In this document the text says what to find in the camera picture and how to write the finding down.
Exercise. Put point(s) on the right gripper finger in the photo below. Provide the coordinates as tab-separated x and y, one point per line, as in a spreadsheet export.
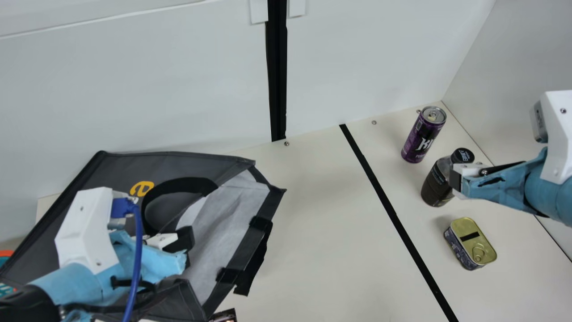
464	171

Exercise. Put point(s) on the dark coffee bottle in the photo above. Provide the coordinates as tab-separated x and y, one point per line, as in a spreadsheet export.
435	183

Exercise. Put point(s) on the teal shopping basket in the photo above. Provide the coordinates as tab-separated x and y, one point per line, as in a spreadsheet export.
4	288

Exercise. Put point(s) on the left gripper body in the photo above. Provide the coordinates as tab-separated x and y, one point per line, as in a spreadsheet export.
156	266

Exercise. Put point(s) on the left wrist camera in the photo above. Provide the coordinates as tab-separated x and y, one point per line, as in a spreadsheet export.
85	228

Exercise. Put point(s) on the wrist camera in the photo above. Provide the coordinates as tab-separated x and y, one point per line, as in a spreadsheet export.
85	228
558	129

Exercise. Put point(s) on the purple can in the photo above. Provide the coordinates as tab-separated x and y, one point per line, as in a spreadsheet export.
422	136

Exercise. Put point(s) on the black strip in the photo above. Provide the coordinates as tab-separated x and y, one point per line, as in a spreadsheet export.
393	214

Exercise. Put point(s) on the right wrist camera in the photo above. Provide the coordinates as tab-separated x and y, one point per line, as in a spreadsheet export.
558	129

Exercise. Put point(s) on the black post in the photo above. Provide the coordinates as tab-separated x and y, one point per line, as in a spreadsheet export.
277	67

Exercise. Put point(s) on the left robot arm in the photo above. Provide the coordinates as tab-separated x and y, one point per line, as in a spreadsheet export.
22	306

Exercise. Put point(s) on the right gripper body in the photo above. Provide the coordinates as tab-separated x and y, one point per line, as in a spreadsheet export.
514	190

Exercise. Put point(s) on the rectangular tin with gold lid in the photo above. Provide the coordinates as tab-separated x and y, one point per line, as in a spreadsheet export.
471	243

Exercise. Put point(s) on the small square scanner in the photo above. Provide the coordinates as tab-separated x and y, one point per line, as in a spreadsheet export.
223	317

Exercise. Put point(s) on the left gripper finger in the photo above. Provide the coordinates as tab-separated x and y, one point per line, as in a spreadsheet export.
184	239

